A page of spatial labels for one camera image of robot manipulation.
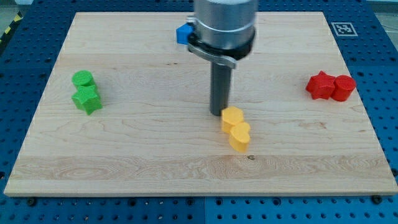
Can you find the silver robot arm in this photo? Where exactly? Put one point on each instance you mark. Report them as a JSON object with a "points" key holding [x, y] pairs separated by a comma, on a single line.
{"points": [[223, 30]]}

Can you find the yellow heart block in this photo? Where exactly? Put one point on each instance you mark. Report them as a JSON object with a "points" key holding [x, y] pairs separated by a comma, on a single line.
{"points": [[239, 137]]}

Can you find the green cylinder block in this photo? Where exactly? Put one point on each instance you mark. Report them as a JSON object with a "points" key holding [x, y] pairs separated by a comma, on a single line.
{"points": [[83, 78]]}

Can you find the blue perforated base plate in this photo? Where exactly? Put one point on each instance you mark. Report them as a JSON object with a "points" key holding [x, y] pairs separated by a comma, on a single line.
{"points": [[30, 55]]}

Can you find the wooden board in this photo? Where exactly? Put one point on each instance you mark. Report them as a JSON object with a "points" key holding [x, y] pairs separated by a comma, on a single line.
{"points": [[155, 135]]}

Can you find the white fiducial marker tag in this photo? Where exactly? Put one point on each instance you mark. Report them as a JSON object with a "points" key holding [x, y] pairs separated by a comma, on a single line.
{"points": [[344, 29]]}

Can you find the yellow hexagon block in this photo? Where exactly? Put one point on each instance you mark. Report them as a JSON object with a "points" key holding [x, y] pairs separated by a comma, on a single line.
{"points": [[230, 117]]}

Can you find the green star block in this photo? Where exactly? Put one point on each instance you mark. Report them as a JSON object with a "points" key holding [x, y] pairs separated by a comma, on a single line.
{"points": [[87, 99]]}

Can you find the red cylinder block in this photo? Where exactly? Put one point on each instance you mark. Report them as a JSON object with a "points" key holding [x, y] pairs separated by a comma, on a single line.
{"points": [[344, 86]]}

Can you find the blue cube block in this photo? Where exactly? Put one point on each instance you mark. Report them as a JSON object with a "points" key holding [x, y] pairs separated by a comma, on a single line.
{"points": [[182, 33]]}

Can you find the red star block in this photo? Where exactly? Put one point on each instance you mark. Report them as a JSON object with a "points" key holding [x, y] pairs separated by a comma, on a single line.
{"points": [[321, 86]]}

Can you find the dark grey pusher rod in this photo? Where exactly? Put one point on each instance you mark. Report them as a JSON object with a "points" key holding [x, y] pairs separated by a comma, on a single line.
{"points": [[219, 88]]}

